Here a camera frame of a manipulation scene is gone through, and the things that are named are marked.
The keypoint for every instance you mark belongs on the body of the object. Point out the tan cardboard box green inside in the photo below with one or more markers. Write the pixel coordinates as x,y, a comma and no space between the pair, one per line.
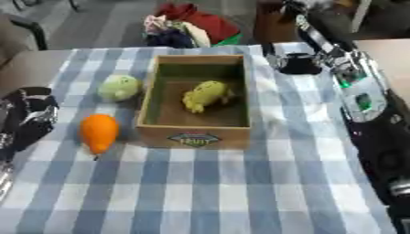
192,138

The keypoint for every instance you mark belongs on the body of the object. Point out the yellow-green soft toy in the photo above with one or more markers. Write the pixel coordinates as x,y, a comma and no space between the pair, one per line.
205,94

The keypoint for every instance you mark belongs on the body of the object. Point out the pile of colourful clothes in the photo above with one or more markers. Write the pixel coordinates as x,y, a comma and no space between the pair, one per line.
208,21

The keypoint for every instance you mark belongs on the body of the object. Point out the pale green round soft toy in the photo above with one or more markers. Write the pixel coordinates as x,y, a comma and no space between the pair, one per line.
118,88

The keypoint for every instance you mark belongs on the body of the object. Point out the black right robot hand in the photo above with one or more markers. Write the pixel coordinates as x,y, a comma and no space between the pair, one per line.
300,64

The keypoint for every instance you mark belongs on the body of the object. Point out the dark brown cabinet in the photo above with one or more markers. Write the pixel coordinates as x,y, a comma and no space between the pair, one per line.
272,24

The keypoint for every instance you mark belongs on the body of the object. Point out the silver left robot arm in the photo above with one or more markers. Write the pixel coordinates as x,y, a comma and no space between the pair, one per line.
4,179

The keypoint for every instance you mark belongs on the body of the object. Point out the orange toy fruit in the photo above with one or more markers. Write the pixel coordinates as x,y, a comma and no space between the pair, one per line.
99,131

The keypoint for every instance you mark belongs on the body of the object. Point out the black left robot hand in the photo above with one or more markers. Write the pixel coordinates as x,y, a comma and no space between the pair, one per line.
29,119

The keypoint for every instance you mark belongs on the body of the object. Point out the green bag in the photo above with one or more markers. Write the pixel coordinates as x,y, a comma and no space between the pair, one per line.
230,40

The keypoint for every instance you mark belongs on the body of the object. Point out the grey chair with black frame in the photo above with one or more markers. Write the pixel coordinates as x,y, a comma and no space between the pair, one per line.
16,36

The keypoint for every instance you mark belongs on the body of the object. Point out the silver and black right robot arm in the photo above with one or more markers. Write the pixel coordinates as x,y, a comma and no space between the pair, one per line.
373,143

